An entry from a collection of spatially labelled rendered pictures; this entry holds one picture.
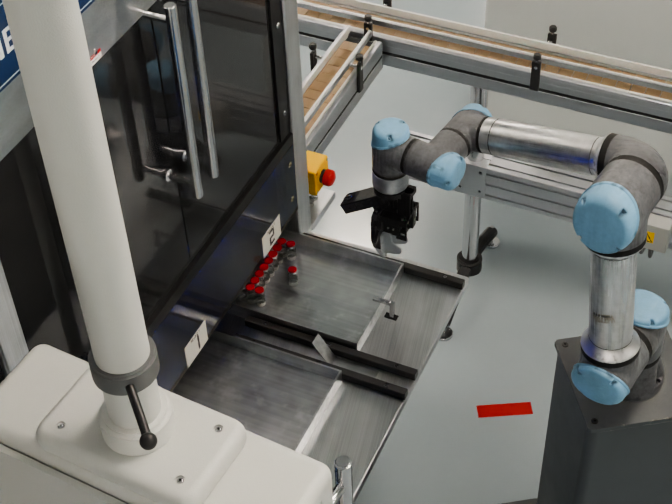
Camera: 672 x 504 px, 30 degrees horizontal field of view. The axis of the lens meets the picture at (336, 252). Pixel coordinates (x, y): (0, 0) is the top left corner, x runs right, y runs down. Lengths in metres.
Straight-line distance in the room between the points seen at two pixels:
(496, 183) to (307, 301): 1.03
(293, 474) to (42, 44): 0.70
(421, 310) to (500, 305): 1.24
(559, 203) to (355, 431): 1.31
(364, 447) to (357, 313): 0.36
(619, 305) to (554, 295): 1.63
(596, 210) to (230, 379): 0.87
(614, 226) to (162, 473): 0.98
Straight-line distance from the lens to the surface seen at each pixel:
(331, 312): 2.77
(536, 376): 3.82
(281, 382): 2.64
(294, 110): 2.69
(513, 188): 3.65
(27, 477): 1.81
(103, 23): 1.95
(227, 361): 2.69
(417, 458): 3.61
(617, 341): 2.49
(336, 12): 3.52
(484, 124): 2.52
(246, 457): 1.70
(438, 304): 2.79
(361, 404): 2.60
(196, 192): 2.23
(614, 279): 2.38
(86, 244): 1.41
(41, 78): 1.27
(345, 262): 2.87
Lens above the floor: 2.91
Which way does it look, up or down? 44 degrees down
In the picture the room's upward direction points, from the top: 3 degrees counter-clockwise
